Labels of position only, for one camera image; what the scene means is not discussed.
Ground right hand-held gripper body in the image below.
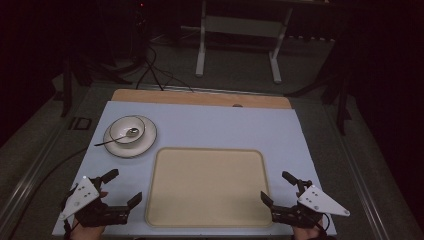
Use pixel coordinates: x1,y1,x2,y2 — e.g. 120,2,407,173
270,179,351,230

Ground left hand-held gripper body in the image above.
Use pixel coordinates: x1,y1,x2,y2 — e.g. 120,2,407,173
58,175,131,229

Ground person's right hand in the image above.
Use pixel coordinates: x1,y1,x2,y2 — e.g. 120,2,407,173
292,217,327,240

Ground person's left hand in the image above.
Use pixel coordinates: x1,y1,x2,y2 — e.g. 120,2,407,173
69,189,110,240

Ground metal spoon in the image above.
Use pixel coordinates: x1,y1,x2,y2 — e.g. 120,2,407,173
94,127,141,148

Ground white bowl with dark rim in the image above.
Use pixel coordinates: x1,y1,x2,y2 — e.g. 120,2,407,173
108,115,147,146

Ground white plate with dark rim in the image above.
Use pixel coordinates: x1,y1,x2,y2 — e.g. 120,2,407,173
102,115,158,159

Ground beige tray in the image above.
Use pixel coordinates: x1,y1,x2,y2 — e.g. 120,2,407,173
144,146,274,229

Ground black floor box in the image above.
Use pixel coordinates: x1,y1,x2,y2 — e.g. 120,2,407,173
67,116,93,132

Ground light blue table mat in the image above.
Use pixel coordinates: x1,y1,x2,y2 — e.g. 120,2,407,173
52,100,337,239

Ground black stand legs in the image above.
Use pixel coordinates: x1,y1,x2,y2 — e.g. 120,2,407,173
284,33,355,136
60,54,134,118

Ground wooden table board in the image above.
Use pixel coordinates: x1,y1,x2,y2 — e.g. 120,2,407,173
110,88,293,110

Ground black equipment tower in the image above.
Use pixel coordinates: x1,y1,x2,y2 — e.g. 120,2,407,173
130,0,150,66

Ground white metal stand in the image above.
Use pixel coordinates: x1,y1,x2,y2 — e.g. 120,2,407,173
194,0,295,85

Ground long black floor cable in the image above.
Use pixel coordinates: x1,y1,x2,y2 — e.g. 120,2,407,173
5,147,89,240

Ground metal floor rail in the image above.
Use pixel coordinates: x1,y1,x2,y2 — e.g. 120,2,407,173
0,123,69,226
324,104,389,240

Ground black floor cable bundle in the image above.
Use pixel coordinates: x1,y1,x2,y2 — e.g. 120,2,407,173
134,44,195,93

